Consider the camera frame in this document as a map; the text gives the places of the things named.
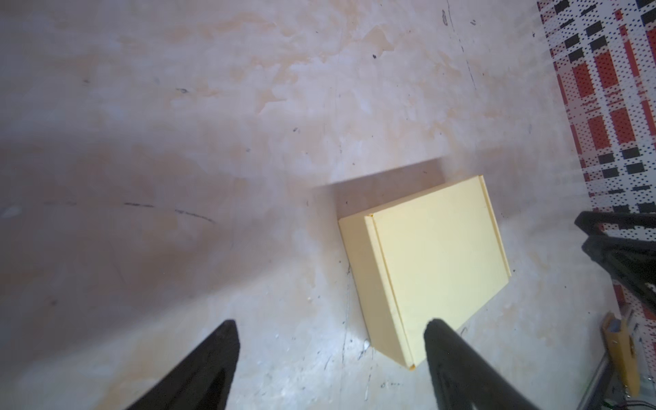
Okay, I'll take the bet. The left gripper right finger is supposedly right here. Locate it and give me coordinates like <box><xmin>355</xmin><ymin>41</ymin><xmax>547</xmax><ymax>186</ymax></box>
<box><xmin>424</xmin><ymin>319</ymin><xmax>536</xmax><ymax>409</ymax></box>

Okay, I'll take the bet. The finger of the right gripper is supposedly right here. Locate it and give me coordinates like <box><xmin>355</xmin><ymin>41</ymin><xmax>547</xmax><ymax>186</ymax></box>
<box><xmin>582</xmin><ymin>235</ymin><xmax>655</xmax><ymax>314</ymax></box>
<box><xmin>574</xmin><ymin>211</ymin><xmax>655</xmax><ymax>236</ymax></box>

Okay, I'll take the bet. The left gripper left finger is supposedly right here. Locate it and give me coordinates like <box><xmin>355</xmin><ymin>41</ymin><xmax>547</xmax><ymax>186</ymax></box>
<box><xmin>129</xmin><ymin>319</ymin><xmax>240</xmax><ymax>410</ymax></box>

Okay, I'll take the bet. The yellow paper box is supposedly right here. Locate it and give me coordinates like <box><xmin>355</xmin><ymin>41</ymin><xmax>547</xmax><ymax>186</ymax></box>
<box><xmin>338</xmin><ymin>175</ymin><xmax>512</xmax><ymax>369</ymax></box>

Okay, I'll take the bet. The yellow card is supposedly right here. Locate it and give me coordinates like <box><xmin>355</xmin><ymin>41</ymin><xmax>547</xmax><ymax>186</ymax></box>
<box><xmin>601</xmin><ymin>312</ymin><xmax>641</xmax><ymax>398</ymax></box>

